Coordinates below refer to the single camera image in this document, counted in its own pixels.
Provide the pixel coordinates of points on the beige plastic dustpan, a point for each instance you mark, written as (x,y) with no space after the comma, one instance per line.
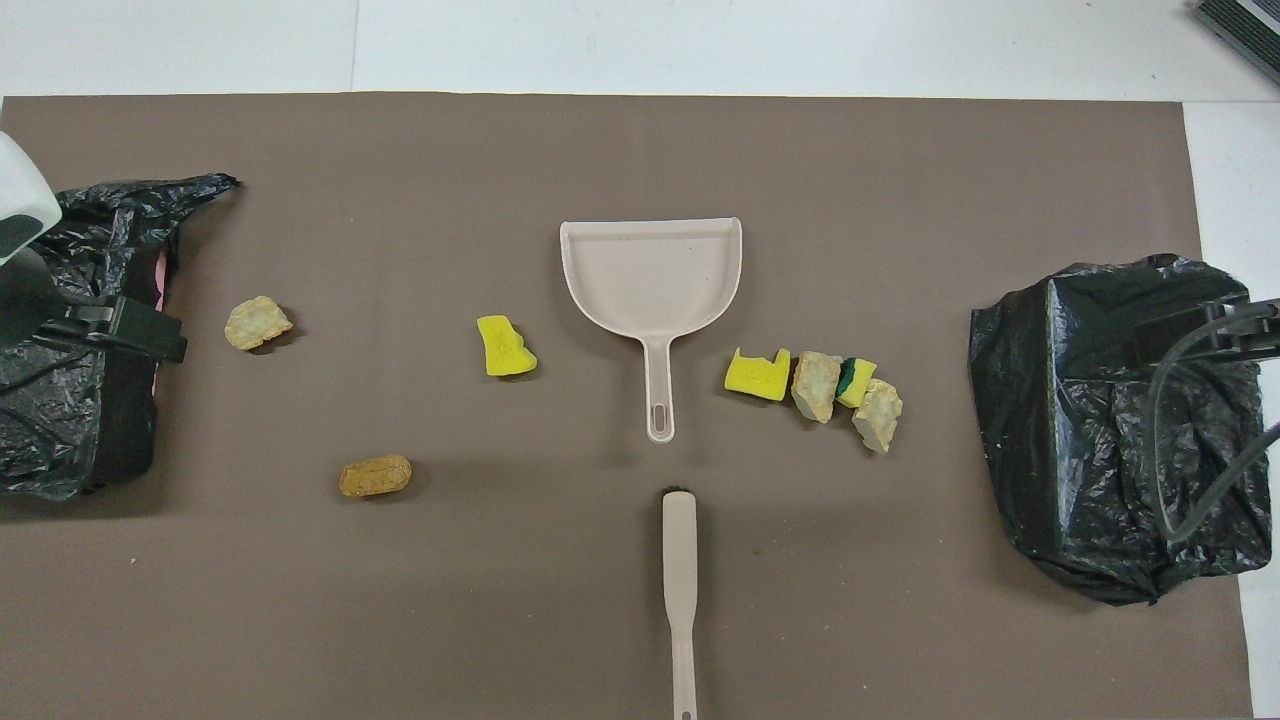
(650,280)

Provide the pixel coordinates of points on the brown oval sponge piece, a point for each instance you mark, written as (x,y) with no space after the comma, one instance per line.
(375,477)

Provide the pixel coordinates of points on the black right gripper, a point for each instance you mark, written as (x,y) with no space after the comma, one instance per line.
(1250,325)

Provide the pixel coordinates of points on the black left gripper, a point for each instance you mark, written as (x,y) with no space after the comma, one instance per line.
(25,300)

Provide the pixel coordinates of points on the dark grey ribbed device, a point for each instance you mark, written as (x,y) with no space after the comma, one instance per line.
(1250,25)

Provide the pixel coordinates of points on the yellow and green sponge piece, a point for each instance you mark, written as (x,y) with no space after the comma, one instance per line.
(856,382)

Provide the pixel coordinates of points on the black-bagged bin with pink rim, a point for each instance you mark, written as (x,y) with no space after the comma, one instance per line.
(60,420)

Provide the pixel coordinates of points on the beige hand brush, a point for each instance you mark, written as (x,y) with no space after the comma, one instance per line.
(679,560)

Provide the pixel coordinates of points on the plain yellow sponge piece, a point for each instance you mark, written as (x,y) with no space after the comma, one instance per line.
(503,348)

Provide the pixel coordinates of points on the brown table mat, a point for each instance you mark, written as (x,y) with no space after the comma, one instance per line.
(600,150)

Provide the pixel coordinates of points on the small pale beige sponge chunk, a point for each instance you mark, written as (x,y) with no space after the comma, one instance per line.
(257,323)

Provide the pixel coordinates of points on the notched yellow sponge piece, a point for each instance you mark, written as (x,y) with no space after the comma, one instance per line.
(755,378)

